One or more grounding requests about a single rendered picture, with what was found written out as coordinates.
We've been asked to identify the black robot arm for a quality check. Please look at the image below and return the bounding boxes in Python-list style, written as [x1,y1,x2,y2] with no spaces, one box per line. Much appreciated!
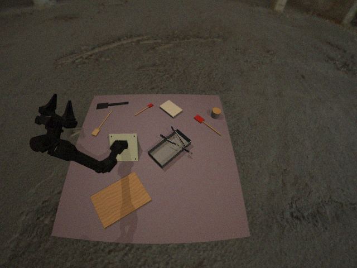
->
[30,114,128,173]

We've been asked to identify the red spatula with wooden handle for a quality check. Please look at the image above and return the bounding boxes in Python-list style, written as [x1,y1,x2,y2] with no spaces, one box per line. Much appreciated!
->
[194,115,221,135]

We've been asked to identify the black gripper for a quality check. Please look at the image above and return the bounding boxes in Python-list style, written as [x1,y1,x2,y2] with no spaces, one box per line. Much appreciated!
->
[38,94,78,136]

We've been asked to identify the black spatula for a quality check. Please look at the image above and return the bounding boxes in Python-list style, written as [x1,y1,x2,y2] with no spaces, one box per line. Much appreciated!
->
[96,102,128,109]

